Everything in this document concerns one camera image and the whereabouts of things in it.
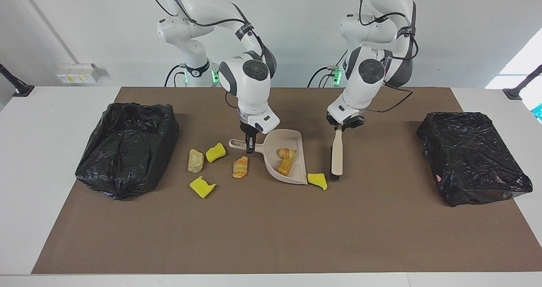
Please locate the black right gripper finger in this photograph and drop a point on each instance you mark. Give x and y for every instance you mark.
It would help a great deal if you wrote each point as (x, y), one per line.
(250, 147)

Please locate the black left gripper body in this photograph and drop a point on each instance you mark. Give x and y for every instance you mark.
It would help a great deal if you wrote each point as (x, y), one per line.
(358, 121)

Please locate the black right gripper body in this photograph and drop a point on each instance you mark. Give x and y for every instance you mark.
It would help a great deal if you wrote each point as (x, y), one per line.
(250, 133)

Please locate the beige hand brush black bristles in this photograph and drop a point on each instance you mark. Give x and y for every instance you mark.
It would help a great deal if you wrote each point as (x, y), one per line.
(337, 151)

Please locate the beige plastic dustpan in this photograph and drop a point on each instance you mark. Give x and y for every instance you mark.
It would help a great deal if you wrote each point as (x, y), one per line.
(271, 162)

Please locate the striped croissant toy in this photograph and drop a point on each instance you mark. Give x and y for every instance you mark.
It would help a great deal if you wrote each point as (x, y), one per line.
(240, 167)
(288, 153)

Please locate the brown bread roll toy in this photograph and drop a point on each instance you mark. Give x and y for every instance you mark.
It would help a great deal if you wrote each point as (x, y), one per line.
(284, 167)

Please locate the green and yellow sponge piece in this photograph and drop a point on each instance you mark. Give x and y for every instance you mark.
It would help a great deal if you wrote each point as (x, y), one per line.
(317, 180)

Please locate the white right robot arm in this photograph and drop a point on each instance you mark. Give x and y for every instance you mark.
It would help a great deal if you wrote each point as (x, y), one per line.
(250, 84)

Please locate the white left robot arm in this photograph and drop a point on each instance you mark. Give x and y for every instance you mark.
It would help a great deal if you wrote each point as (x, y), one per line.
(368, 88)

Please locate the flat black bagged bin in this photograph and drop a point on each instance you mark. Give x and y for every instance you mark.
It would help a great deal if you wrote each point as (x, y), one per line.
(470, 160)

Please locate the deep black bagged bin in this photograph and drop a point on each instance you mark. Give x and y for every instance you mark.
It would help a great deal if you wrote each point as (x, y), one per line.
(127, 151)

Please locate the beige bread chunk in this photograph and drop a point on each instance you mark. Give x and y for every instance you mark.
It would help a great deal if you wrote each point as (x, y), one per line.
(195, 161)

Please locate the brown table mat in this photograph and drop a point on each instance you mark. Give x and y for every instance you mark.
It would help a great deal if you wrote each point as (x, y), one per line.
(381, 244)

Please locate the teal object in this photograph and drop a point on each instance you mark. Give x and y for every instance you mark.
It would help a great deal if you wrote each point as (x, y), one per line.
(539, 111)

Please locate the black clamp post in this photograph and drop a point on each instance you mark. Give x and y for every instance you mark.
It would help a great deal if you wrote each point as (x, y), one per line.
(514, 93)
(21, 90)

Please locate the white wall socket box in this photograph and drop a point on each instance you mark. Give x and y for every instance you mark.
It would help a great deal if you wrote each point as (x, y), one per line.
(78, 73)

